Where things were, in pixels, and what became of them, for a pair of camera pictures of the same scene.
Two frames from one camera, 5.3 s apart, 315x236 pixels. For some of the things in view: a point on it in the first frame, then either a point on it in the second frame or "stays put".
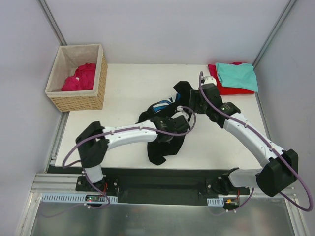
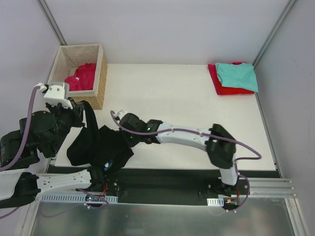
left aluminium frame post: x=52 y=22 stays put
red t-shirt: x=227 y=90 stays put
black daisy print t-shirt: x=158 y=150 to x=97 y=146
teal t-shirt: x=242 y=75 stays put
